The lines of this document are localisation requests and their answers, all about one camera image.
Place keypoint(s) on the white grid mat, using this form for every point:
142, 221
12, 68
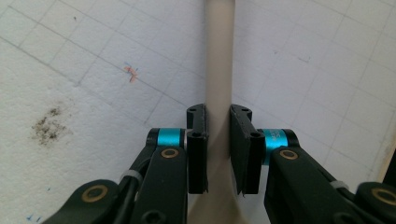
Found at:
93, 77

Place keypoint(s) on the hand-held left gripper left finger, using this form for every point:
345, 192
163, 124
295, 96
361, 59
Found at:
196, 155

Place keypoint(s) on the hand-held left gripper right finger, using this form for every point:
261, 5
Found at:
247, 155

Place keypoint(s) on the beige slotted spoon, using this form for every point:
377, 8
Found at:
219, 77

